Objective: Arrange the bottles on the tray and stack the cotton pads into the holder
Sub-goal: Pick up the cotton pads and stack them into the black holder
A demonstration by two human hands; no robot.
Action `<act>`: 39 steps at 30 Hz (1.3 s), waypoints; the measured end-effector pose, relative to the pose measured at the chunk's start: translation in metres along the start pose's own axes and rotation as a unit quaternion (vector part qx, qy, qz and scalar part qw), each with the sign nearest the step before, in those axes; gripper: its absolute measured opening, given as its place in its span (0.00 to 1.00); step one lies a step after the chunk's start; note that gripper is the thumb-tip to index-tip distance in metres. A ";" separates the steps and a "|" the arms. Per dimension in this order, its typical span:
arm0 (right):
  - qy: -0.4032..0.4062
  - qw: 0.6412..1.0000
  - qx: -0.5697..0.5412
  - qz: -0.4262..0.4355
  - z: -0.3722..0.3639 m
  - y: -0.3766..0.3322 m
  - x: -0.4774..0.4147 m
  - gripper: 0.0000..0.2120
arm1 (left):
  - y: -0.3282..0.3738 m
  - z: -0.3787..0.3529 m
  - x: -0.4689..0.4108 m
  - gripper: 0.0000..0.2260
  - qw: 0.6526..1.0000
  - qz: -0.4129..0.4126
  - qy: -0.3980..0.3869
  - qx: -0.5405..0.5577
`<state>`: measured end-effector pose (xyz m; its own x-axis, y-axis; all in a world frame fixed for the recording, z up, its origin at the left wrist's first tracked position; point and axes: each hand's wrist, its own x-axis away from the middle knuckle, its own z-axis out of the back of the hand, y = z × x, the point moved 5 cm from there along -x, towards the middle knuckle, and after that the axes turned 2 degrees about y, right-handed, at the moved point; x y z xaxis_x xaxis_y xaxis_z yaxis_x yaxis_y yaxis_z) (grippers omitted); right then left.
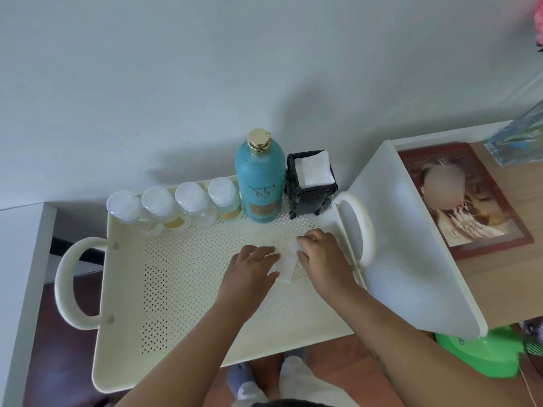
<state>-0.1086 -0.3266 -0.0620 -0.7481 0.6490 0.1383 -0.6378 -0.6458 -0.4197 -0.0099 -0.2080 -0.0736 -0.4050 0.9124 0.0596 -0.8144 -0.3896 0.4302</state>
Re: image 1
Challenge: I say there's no person's right hand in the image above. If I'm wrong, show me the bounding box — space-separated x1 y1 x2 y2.
296 229 362 304

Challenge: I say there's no person's left hand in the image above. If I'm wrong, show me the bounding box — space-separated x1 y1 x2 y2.
217 245 281 322

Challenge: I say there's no white cotton pad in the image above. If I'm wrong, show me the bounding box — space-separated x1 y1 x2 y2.
267 239 305 285

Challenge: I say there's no person's left forearm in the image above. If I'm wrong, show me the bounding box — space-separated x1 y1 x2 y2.
114 292 260 407

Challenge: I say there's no person's right forearm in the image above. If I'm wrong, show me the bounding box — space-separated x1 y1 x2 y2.
334 284 520 407

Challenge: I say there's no black cotton pad holder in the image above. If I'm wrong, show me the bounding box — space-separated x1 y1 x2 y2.
284 151 339 220

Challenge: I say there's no small clear bottle white cap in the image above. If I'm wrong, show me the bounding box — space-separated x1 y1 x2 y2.
175 181 218 227
207 177 243 221
141 186 191 230
106 190 165 238

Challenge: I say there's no teal bottle with gold cap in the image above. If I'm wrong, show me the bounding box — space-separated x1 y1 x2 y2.
234 129 287 224

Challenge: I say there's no stack of white cotton pads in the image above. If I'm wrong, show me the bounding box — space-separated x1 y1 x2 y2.
294 150 335 187

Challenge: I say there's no white side panel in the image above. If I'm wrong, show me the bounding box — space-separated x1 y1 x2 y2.
339 140 489 341

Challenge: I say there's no grey slipper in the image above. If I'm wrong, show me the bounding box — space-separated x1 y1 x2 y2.
227 362 256 400

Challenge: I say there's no red framed picture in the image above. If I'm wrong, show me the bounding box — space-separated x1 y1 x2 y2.
398 142 535 261

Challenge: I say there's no green plastic stool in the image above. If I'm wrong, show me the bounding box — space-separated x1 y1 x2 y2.
434 326 525 380

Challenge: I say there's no clear glass vase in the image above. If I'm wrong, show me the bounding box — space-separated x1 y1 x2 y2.
484 99 543 168

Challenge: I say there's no white cabinet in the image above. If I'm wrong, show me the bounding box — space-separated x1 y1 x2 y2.
0 202 58 407

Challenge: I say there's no pink flower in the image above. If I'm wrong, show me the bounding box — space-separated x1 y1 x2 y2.
533 0 543 50

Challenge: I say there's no cream perforated tray with handles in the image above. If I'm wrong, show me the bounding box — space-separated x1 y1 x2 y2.
55 175 376 395

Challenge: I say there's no thin white cable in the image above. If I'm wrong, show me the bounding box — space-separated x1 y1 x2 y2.
517 363 540 407

